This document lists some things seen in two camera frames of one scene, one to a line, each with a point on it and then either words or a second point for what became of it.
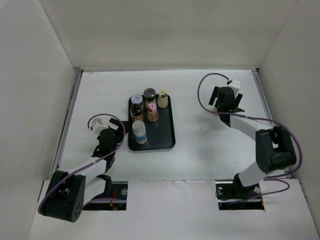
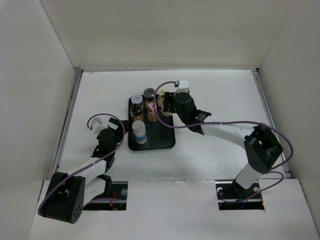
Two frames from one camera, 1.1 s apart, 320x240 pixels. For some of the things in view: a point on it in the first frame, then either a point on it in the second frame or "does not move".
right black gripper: x=214 y=95 -> x=169 y=97
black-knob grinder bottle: x=212 y=108 -> x=167 y=113
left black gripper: x=119 y=132 does not move
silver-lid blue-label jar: x=139 y=129 does not move
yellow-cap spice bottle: x=163 y=99 does not move
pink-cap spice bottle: x=152 y=113 does not move
